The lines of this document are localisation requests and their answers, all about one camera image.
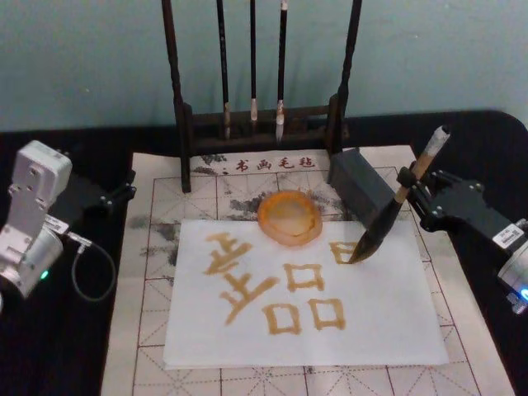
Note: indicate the dark grey rectangular block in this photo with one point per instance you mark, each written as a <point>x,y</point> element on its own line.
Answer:
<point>363,185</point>

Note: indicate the hanging brush, short white tip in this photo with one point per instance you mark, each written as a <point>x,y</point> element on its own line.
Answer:
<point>253,62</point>

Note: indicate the dark wooden brush rack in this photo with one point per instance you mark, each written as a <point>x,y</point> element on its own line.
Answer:
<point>255,138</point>

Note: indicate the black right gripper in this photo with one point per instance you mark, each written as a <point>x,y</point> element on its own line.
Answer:
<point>466,206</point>

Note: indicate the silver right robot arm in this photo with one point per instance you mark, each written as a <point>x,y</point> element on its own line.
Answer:
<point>513,272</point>

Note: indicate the grid-printed felt calligraphy mat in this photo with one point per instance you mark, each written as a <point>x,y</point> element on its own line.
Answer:
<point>140,330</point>

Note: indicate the black table cloth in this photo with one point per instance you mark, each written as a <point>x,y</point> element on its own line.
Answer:
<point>53,354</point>

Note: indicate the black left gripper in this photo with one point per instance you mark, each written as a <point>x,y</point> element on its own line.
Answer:
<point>80,198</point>

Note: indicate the orange translucent round dish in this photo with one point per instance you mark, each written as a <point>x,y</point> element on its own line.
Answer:
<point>268,214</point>

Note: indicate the hanging brush, brown tip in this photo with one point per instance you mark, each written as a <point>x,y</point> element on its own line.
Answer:
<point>224,62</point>

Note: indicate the hanging brush, long white tip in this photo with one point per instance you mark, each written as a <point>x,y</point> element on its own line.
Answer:
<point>281,62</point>

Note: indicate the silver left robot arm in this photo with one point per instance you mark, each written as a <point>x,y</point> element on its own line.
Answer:
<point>29,247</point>

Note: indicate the white paper with brown characters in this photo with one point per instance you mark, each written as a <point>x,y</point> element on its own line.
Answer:
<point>371,321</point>

